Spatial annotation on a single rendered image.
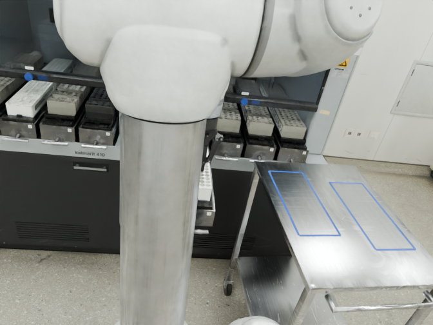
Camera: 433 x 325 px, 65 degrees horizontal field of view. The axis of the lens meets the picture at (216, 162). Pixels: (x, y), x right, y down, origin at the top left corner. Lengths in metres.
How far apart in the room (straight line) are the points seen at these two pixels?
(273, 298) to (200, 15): 1.40
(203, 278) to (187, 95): 1.67
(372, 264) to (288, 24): 0.87
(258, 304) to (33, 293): 1.07
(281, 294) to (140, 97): 1.39
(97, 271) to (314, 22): 1.78
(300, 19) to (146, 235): 0.29
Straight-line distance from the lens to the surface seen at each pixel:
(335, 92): 1.61
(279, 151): 1.56
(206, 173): 1.17
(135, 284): 0.49
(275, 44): 0.36
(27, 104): 1.60
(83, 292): 1.91
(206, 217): 1.13
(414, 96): 3.23
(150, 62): 0.34
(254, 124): 1.55
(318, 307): 1.67
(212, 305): 1.87
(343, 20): 0.35
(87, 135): 1.52
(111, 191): 1.67
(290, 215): 1.16
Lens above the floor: 1.53
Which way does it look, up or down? 33 degrees down
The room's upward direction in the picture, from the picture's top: 10 degrees clockwise
